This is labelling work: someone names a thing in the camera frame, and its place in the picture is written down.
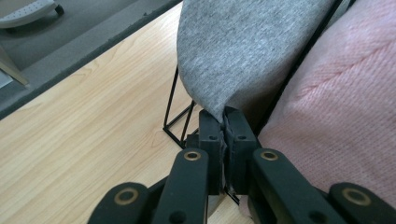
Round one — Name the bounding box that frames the grey knit hat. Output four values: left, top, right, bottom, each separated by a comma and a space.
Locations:
176, 0, 341, 125

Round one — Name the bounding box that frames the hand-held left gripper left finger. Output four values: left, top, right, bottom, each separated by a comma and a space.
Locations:
186, 108, 226, 197

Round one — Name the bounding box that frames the pink knit hat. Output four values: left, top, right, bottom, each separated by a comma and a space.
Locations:
257, 0, 396, 210

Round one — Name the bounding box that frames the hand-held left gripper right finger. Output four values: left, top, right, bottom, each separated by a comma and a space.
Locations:
223, 105, 262, 196

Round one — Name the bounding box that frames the office chair base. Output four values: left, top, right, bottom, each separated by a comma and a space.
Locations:
0, 0, 65, 31

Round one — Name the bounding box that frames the black wire rack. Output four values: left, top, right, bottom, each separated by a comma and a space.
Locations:
162, 0, 358, 207

